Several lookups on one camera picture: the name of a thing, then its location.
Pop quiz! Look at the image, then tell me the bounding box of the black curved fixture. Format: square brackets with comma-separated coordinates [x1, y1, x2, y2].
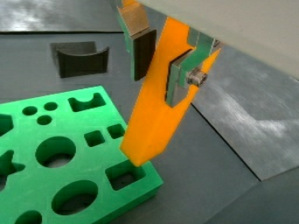
[51, 41, 110, 78]

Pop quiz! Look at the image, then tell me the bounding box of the green foam shape board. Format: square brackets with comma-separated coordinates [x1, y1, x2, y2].
[0, 87, 163, 224]

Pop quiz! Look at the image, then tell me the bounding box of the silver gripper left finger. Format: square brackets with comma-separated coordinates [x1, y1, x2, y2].
[115, 0, 157, 81]

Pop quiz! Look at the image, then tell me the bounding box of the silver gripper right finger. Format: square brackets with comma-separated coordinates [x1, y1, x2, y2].
[165, 28, 222, 108]

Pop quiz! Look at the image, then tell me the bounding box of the yellow rectangular block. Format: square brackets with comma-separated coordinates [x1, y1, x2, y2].
[119, 16, 222, 167]

